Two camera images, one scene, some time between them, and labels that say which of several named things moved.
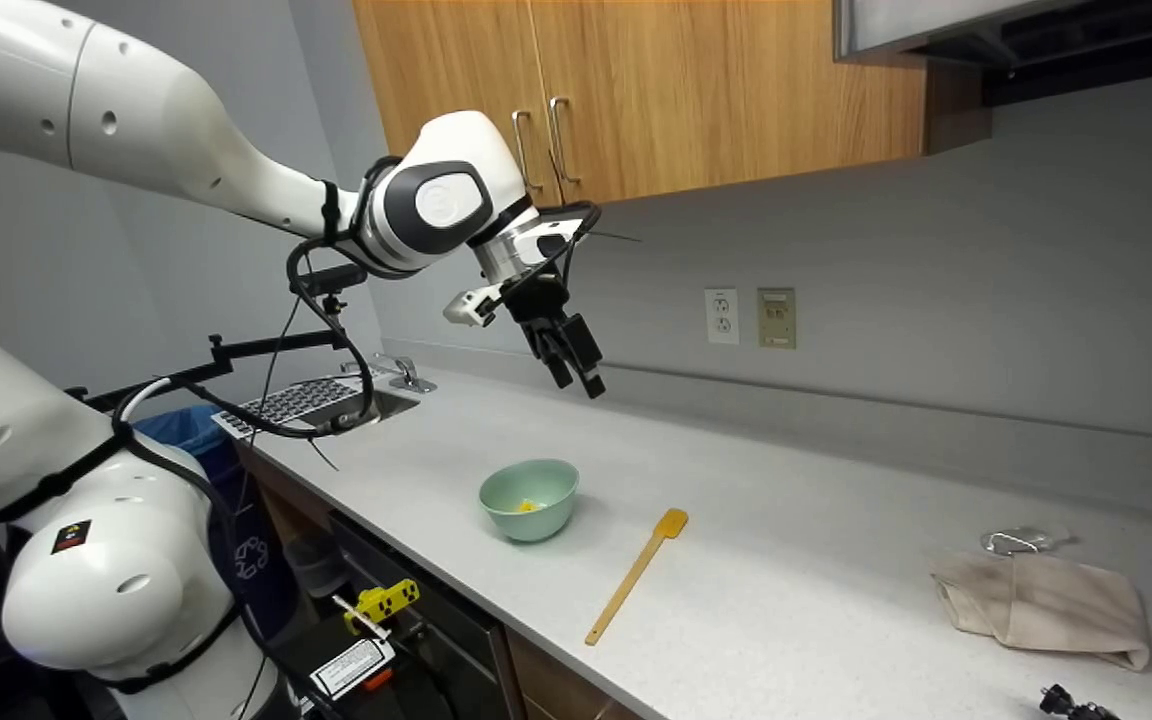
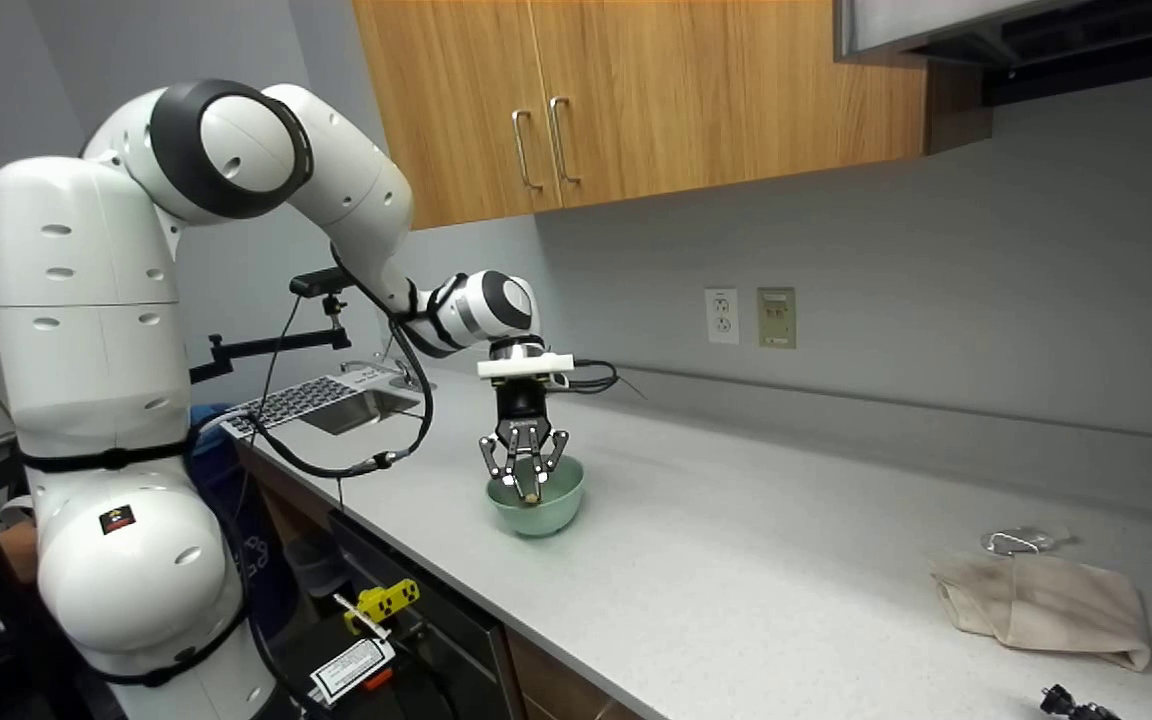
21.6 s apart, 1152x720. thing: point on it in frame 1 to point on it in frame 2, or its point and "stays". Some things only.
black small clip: [1059, 698] stays
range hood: [1033, 51] stays
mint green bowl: [529, 502] stays
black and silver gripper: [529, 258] to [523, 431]
